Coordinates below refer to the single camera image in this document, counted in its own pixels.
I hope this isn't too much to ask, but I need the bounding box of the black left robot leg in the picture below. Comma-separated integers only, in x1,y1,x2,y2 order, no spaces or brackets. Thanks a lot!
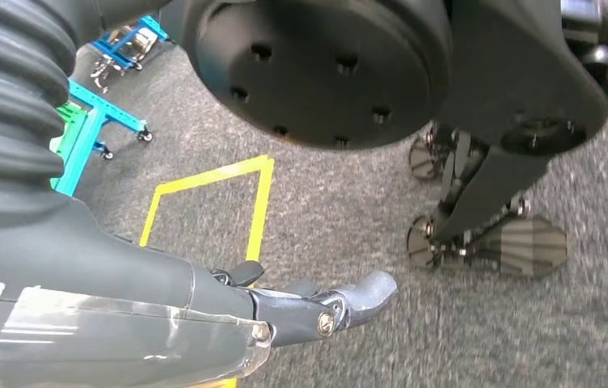
559,0,608,107

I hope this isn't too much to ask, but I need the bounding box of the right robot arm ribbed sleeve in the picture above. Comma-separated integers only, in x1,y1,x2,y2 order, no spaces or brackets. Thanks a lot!
0,0,102,234

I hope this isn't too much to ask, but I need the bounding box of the green plastic crate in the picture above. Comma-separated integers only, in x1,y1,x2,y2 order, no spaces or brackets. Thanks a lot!
49,101,88,188

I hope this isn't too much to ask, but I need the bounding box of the blue metal shelf rack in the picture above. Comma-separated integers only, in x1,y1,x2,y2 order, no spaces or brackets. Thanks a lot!
89,15,170,74
49,80,154,197

